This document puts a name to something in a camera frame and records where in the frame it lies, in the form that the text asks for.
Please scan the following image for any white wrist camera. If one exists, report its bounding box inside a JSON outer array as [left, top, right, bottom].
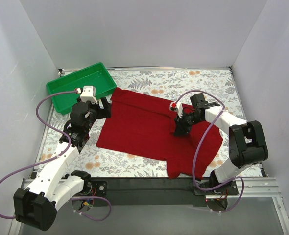
[[169, 101, 183, 118], [75, 86, 98, 104]]

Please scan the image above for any red t shirt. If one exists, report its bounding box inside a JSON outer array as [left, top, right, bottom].
[[96, 88, 223, 179]]

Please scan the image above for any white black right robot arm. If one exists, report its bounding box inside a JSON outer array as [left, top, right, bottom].
[[169, 90, 268, 195]]

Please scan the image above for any green plastic tray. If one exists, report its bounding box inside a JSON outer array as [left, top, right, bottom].
[[46, 62, 118, 116]]

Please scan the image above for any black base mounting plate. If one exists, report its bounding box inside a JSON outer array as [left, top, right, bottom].
[[86, 177, 240, 210]]

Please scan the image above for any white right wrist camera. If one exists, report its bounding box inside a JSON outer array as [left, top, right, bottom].
[[169, 101, 183, 118]]

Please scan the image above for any aluminium frame rail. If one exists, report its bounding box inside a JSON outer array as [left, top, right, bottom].
[[8, 177, 289, 235]]

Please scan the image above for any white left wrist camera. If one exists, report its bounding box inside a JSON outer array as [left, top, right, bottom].
[[75, 86, 98, 104]]

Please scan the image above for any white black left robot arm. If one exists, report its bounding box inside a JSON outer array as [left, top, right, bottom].
[[13, 97, 111, 231]]

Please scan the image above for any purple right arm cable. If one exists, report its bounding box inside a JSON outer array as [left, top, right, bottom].
[[175, 90, 245, 214]]

